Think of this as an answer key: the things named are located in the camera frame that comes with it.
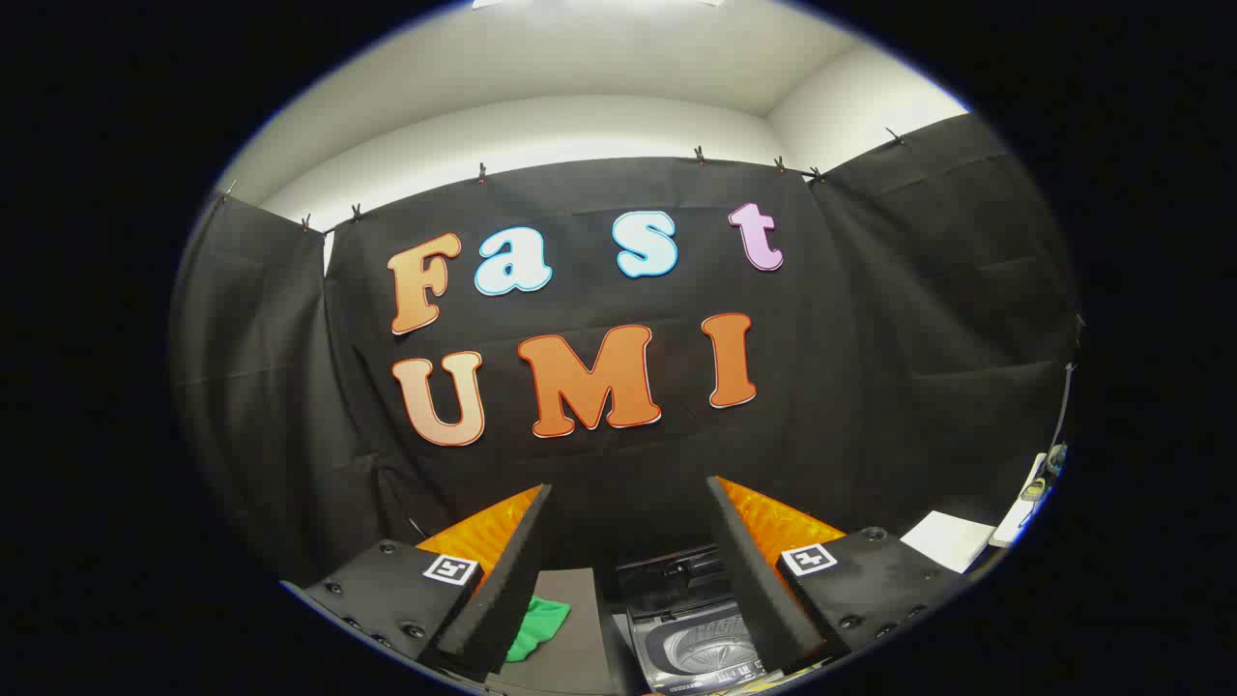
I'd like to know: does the white paper sheet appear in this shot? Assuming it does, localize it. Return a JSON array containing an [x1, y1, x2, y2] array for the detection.
[[901, 510, 996, 574]]

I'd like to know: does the white rectangular object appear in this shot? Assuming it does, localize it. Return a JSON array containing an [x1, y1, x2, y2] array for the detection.
[[991, 449, 1054, 549]]

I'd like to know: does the green polo shirt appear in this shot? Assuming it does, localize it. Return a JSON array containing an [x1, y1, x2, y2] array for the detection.
[[505, 596, 572, 663]]

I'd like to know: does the dark washing machine lid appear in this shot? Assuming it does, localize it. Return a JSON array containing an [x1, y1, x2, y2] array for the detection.
[[616, 544, 735, 616]]

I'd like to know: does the grey table mat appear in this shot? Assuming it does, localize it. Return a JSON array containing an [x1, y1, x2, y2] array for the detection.
[[483, 568, 631, 696]]

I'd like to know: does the thin grey cable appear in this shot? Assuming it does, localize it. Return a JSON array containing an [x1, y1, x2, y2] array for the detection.
[[1049, 362, 1077, 457]]

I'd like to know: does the black backdrop cloth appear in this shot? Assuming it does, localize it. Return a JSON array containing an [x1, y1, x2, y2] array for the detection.
[[172, 114, 1081, 593]]

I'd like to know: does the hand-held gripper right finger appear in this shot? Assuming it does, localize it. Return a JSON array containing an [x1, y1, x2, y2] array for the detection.
[[705, 476, 973, 676]]

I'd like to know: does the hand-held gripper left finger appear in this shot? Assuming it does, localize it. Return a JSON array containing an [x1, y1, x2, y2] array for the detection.
[[280, 483, 555, 677]]

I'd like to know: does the grey toy washing machine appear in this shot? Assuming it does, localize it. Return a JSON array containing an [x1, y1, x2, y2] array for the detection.
[[616, 544, 776, 696]]

